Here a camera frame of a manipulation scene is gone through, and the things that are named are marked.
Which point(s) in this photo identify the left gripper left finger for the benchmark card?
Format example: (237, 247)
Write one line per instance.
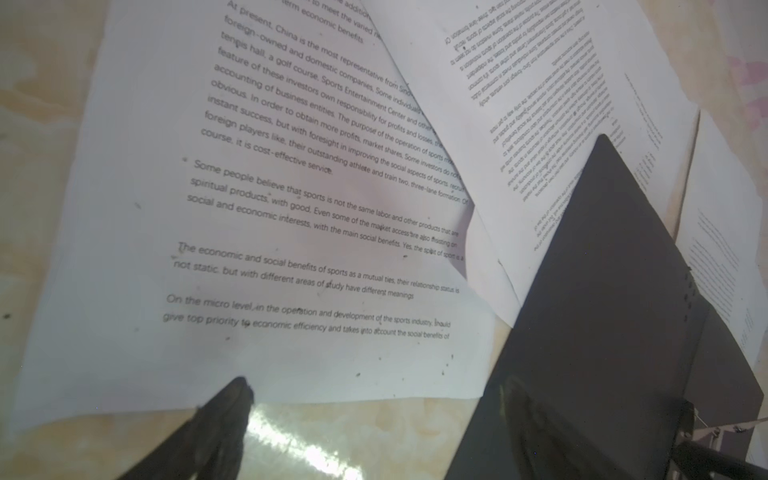
(210, 445)

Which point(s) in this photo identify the printed paper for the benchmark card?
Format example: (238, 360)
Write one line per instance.
(718, 236)
(254, 193)
(517, 93)

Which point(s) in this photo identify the metal folder clip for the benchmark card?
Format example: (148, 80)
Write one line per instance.
(697, 449)

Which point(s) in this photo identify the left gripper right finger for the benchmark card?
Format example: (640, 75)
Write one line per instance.
(543, 444)

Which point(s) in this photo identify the black file folder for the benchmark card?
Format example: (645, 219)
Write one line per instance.
(614, 335)

